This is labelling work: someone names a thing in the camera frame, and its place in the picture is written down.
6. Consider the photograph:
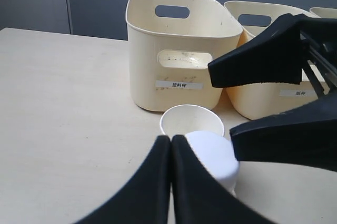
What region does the middle cream plastic bin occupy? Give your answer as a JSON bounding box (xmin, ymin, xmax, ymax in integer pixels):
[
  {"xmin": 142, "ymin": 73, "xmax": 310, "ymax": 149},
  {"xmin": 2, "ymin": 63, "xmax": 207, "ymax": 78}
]
[{"xmin": 224, "ymin": 1, "xmax": 320, "ymax": 120}]

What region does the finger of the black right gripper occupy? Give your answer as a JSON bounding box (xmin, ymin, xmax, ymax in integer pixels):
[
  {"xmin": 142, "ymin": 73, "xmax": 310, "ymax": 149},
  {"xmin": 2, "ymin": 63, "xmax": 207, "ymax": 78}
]
[
  {"xmin": 208, "ymin": 14, "xmax": 336, "ymax": 88},
  {"xmin": 230, "ymin": 95, "xmax": 336, "ymax": 171}
]

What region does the clear plastic bottle white cap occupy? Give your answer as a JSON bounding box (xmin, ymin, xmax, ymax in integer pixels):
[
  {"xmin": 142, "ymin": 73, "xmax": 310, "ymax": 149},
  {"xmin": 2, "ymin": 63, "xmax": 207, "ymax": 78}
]
[{"xmin": 185, "ymin": 130, "xmax": 240, "ymax": 196}]

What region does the cream plastic bin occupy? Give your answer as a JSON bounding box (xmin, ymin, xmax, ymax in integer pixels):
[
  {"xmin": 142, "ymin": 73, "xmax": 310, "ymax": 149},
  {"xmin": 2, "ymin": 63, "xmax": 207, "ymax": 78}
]
[
  {"xmin": 125, "ymin": 0, "xmax": 243, "ymax": 111},
  {"xmin": 224, "ymin": 1, "xmax": 320, "ymax": 120},
  {"xmin": 310, "ymin": 7, "xmax": 337, "ymax": 19}
]

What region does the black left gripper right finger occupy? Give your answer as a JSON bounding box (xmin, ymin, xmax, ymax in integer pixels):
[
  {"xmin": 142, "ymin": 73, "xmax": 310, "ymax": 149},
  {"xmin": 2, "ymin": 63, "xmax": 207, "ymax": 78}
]
[{"xmin": 171, "ymin": 135, "xmax": 263, "ymax": 223}]

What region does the white paper cup blue logo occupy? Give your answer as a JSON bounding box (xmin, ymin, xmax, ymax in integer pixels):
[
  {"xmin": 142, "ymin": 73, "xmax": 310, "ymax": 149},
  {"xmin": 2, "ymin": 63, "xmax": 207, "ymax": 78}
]
[{"xmin": 159, "ymin": 104, "xmax": 225, "ymax": 137}]

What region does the right cream plastic bin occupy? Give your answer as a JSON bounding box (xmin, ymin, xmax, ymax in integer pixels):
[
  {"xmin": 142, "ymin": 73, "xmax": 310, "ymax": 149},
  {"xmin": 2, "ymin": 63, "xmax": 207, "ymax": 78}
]
[{"xmin": 310, "ymin": 7, "xmax": 337, "ymax": 19}]

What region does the left cream plastic bin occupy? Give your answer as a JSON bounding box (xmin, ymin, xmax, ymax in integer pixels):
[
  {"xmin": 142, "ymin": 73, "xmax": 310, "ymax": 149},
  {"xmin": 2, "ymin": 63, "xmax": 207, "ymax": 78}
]
[{"xmin": 125, "ymin": 0, "xmax": 243, "ymax": 111}]

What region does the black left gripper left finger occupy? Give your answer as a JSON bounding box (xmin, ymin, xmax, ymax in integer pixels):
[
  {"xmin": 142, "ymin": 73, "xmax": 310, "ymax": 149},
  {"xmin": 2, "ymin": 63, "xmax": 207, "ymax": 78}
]
[{"xmin": 77, "ymin": 136, "xmax": 171, "ymax": 223}]

